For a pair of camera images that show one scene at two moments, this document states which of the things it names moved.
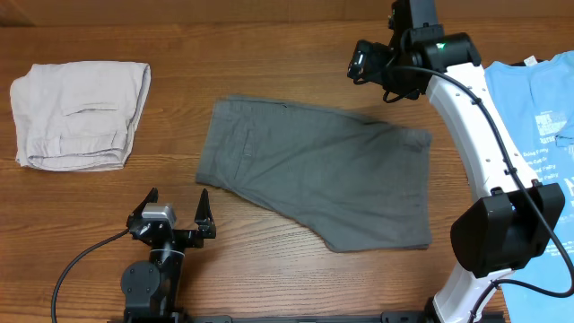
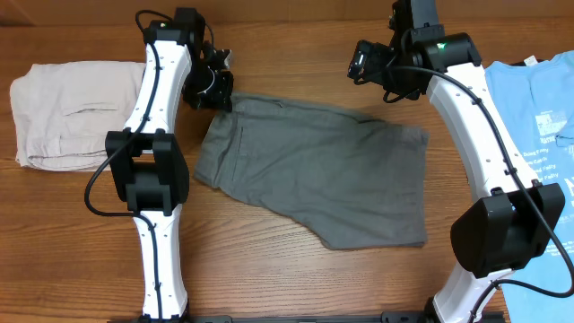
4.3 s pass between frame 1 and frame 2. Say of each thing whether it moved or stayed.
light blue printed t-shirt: stayed
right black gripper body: stayed
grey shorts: stayed
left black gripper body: moved
